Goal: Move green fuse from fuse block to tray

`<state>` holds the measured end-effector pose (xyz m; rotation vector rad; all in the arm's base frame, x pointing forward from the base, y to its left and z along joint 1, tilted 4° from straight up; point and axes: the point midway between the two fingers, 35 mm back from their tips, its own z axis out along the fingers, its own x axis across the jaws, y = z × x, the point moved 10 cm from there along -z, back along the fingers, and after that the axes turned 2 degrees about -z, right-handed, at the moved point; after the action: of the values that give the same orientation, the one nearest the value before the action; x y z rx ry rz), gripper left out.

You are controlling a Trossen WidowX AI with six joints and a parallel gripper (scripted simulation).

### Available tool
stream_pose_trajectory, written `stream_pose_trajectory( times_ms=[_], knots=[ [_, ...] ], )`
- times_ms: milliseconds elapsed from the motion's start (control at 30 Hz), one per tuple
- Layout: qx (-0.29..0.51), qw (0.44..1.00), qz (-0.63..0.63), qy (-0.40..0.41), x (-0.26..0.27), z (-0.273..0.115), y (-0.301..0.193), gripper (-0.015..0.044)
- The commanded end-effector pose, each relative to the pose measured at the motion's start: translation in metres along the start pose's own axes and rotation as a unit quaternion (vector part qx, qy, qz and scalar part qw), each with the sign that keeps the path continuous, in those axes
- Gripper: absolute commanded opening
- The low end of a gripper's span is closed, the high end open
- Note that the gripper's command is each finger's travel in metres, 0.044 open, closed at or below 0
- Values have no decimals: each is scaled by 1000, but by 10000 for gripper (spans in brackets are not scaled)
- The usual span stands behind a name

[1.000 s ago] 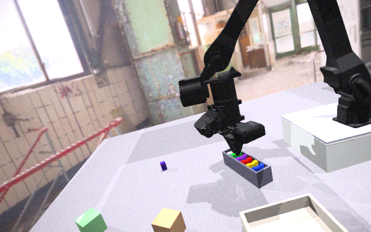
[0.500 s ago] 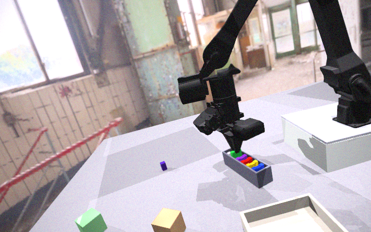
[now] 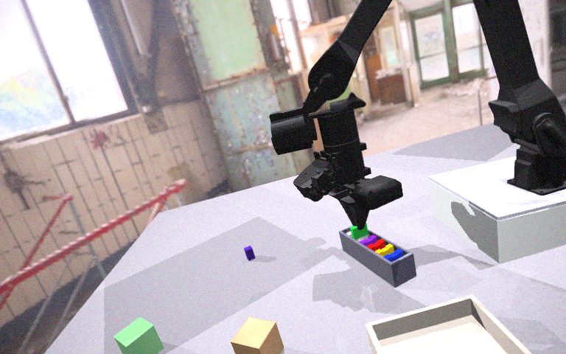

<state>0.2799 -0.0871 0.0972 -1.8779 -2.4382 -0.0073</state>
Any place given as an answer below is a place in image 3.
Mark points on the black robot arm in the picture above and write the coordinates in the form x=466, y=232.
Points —
x=525, y=108

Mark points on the green blade fuse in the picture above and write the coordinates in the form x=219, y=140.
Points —
x=357, y=234

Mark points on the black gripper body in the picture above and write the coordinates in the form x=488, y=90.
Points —
x=368, y=193

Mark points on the green block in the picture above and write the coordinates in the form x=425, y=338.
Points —
x=139, y=337

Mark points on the tan cube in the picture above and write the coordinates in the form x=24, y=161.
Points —
x=258, y=336

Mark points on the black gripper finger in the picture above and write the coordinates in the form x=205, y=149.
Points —
x=345, y=206
x=360, y=214

